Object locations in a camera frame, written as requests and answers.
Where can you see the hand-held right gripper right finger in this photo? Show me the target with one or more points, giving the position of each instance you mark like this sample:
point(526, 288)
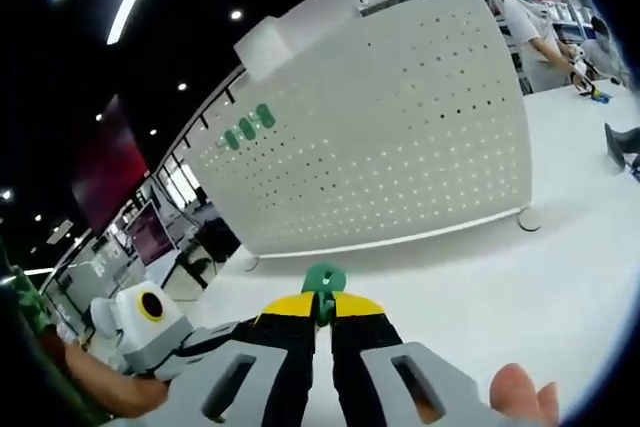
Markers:
point(365, 362)

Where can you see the person's right hand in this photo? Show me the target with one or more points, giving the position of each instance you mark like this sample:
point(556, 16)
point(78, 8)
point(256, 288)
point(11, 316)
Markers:
point(515, 389)

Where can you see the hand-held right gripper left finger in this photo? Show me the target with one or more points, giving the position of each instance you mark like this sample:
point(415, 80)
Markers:
point(285, 362)

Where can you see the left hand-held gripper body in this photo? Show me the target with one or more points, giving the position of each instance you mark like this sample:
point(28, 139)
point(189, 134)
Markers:
point(150, 337)

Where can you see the ceiling air vent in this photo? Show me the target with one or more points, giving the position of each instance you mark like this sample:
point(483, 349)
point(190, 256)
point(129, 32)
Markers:
point(60, 232)

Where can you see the operator arm green sleeve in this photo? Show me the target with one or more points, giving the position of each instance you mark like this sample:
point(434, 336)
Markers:
point(30, 297)

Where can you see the metal shelf with bins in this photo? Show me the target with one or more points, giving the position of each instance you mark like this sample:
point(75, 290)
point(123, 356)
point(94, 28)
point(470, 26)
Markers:
point(565, 12)

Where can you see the white perforated mounting plate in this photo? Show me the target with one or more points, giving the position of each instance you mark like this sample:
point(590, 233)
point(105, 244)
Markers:
point(375, 147)

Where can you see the purple screen desktop monitor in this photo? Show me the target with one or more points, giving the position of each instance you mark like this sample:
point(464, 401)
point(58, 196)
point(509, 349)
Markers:
point(150, 234)

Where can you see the small blue object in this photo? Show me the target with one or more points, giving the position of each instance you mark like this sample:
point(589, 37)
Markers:
point(602, 97)

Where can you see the person's left hand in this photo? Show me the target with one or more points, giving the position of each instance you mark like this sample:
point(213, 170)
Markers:
point(142, 394)

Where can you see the group of round ceiling spotlights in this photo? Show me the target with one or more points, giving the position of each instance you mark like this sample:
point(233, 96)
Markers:
point(236, 14)

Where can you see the large red wall screen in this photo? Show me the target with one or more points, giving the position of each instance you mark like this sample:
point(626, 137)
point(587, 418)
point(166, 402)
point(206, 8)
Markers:
point(110, 172)

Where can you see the black curved object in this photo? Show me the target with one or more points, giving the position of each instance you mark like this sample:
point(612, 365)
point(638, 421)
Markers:
point(615, 144)

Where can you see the green hook assembly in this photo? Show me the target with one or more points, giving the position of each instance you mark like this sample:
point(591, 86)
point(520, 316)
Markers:
point(246, 130)
point(231, 139)
point(265, 116)
point(320, 279)

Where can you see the black office chair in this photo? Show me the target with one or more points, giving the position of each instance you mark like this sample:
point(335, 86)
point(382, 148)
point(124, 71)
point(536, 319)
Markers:
point(215, 247)

